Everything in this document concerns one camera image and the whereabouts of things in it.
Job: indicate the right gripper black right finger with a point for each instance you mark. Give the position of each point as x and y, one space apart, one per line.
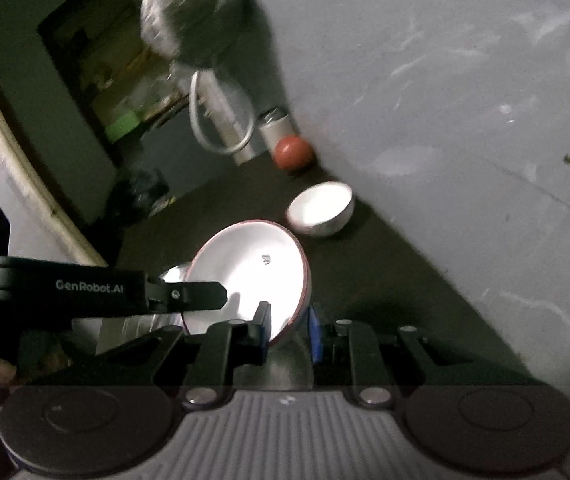
355 355

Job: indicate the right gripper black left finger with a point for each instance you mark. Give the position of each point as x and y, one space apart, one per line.
173 360

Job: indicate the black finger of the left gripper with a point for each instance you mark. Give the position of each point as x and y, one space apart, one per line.
184 296

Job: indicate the white plate red rim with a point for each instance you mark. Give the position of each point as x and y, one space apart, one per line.
255 261

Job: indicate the white small bowl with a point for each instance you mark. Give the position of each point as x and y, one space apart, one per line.
322 209

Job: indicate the steel plate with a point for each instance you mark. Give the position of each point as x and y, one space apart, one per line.
140 317

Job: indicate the green object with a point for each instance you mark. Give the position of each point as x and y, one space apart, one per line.
122 125

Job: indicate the red tomato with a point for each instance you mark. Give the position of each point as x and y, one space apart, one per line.
293 153

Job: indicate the white cylindrical can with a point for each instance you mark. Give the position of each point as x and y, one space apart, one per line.
274 125

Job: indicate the clear plastic bag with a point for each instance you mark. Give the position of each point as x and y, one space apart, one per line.
193 33

